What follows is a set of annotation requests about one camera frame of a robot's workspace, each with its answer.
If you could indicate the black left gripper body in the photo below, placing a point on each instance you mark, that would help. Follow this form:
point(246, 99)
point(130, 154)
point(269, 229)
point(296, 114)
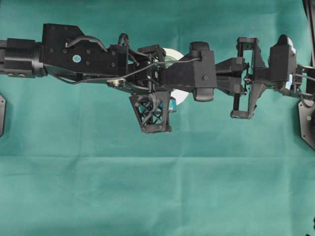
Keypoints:
point(130, 76)

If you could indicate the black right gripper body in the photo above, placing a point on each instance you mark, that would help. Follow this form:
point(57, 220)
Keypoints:
point(259, 79)

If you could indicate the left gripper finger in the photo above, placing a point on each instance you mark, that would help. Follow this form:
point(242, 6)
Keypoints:
point(150, 54)
point(152, 111)

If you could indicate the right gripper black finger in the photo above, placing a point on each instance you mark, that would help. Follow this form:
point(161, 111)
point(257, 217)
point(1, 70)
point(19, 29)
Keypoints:
point(231, 66)
point(230, 84)

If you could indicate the white duct tape roll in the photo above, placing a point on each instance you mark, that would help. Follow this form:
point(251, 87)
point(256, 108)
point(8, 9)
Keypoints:
point(173, 55)

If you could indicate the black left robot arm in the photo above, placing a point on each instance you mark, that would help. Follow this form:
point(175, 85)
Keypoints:
point(69, 55)

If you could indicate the green table cloth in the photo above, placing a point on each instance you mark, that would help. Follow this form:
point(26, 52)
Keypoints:
point(74, 162)

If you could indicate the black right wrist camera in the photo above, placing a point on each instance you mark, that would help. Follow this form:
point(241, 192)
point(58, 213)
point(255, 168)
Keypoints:
point(282, 62)

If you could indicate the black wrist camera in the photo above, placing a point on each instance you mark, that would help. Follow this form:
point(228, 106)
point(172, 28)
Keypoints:
point(195, 72)
point(282, 62)

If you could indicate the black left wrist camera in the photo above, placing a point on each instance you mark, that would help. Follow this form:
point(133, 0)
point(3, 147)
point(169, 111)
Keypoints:
point(195, 72)

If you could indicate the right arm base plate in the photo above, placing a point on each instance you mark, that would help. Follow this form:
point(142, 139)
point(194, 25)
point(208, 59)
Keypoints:
point(307, 122)

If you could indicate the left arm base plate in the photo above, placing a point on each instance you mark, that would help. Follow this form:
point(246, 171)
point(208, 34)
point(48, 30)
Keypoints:
point(2, 114)

